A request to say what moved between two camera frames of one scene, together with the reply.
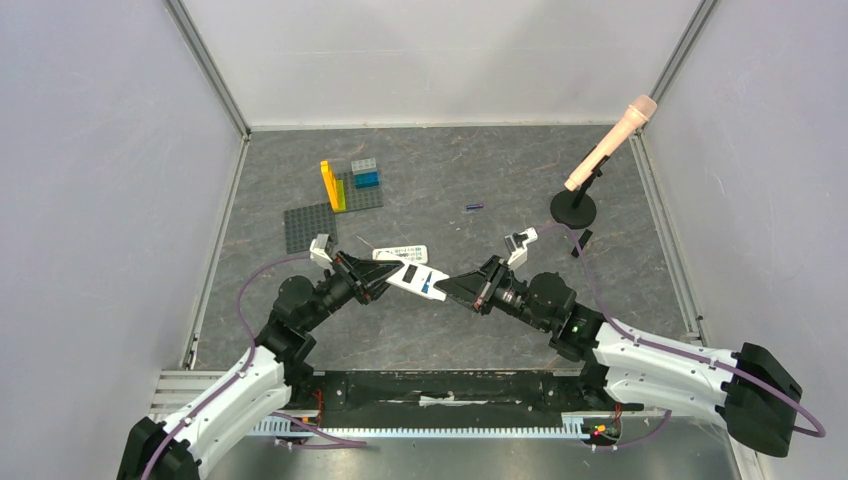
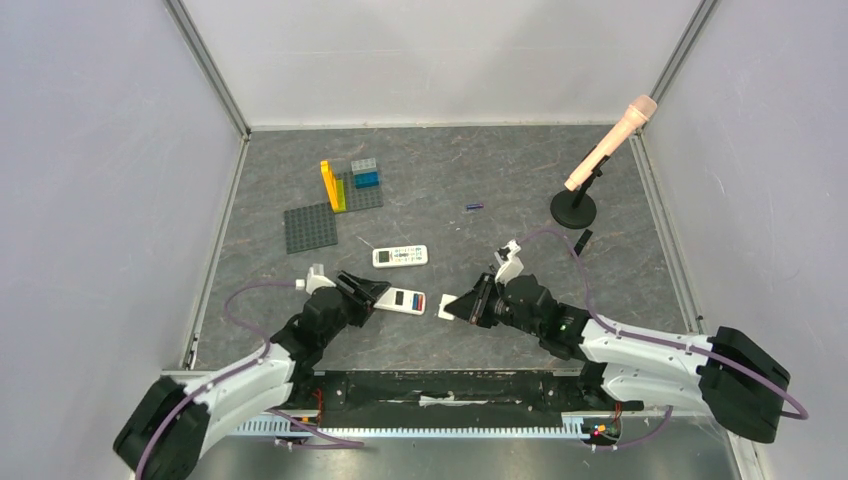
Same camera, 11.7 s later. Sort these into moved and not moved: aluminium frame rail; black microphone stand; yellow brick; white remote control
Moved: white remote control
Not moved: black microphone stand; aluminium frame rail; yellow brick
